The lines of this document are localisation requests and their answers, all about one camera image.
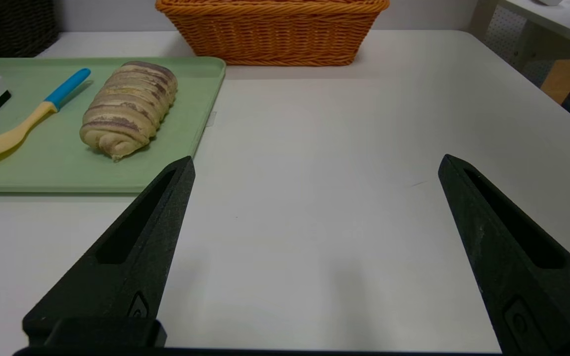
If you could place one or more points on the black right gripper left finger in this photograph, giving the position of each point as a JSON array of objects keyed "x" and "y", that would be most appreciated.
[{"x": 117, "y": 277}]

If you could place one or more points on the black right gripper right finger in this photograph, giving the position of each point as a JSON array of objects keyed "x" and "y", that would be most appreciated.
[{"x": 527, "y": 306}]

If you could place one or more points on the twisted purple swirl bread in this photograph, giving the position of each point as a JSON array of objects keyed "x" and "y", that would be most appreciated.
[{"x": 126, "y": 109}]

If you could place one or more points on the dark brown wicker basket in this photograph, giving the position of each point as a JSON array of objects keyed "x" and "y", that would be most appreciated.
[{"x": 8, "y": 27}]

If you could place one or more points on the orange wicker basket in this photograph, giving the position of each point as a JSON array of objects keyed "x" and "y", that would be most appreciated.
[{"x": 275, "y": 34}]

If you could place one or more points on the light green plastic tray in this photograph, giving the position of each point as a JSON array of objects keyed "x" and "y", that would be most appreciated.
[{"x": 67, "y": 168}]

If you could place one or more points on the white side table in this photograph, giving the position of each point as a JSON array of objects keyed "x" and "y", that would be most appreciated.
[{"x": 562, "y": 20}]

